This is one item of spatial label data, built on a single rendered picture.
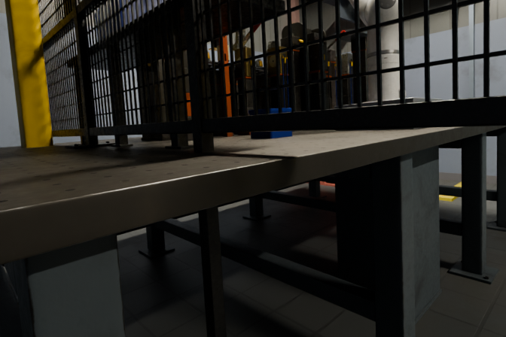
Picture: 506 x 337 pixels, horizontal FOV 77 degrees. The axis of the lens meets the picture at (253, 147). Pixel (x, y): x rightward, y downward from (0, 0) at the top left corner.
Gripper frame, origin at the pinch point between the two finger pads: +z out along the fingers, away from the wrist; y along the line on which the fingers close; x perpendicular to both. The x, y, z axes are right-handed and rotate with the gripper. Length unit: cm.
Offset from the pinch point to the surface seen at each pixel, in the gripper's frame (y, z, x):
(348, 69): -21, 9, -76
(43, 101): 43, 22, 60
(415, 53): 17, -32, -301
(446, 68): -14, -11, -300
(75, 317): -80, 53, 85
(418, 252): -73, 86, -27
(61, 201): -84, 41, 86
